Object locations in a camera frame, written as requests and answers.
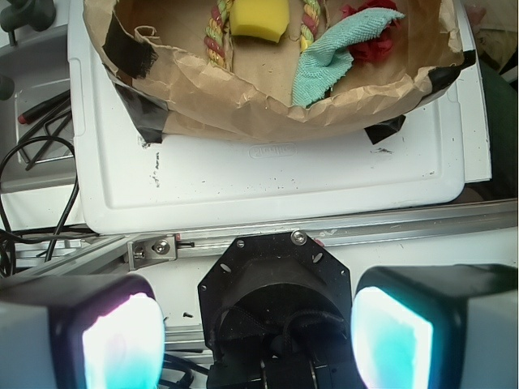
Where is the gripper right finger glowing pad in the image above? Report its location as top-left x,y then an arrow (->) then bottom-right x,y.
350,264 -> 518,388

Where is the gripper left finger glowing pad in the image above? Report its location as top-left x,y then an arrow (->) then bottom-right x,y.
1,275 -> 165,388

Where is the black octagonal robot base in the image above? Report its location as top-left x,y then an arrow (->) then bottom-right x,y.
198,232 -> 358,388

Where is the yellow sponge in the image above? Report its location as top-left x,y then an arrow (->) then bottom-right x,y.
229,0 -> 290,44

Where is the red crumpled tissue paper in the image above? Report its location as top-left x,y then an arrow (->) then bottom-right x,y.
339,0 -> 402,65

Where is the brown paper bag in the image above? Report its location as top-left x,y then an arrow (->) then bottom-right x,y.
84,1 -> 476,143

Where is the teal microfibre cloth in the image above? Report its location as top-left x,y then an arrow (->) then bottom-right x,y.
292,7 -> 405,108

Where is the aluminium extrusion rail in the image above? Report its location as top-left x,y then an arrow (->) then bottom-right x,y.
17,199 -> 518,282

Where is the metal corner bracket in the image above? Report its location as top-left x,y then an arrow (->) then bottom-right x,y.
127,234 -> 178,271

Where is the black cable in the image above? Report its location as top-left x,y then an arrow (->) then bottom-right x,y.
0,135 -> 79,263

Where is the multicolour twisted rope toy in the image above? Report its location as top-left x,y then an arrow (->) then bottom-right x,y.
204,0 -> 322,69

